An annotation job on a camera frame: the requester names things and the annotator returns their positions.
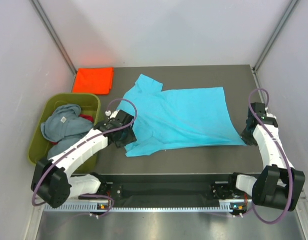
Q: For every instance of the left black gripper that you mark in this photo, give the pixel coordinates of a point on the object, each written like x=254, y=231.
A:
x=129, y=138

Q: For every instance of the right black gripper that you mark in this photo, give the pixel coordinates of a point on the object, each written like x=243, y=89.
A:
x=248, y=140

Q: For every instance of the cyan t shirt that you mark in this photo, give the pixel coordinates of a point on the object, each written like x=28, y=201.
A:
x=172, y=119

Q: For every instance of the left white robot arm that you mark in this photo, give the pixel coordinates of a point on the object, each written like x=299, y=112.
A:
x=53, y=180

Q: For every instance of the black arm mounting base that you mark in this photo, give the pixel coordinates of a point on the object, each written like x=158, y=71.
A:
x=204, y=185

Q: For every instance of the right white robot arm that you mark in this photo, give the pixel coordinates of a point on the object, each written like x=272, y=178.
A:
x=271, y=188

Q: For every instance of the red t shirt in bin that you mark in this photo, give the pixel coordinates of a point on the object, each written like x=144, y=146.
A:
x=87, y=117

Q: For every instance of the olive green plastic bin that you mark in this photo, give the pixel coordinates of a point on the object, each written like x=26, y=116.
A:
x=90, y=105

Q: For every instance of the grey blue t shirt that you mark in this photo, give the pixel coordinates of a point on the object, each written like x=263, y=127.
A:
x=66, y=110
x=60, y=147

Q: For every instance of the folded orange t shirt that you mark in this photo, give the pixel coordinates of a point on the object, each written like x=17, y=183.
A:
x=96, y=81

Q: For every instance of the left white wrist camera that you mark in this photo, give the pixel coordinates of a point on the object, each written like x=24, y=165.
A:
x=111, y=114

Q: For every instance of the aluminium frame rail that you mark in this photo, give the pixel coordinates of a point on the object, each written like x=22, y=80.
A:
x=267, y=110

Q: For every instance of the slotted white cable duct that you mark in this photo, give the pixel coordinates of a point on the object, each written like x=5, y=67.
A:
x=222, y=206

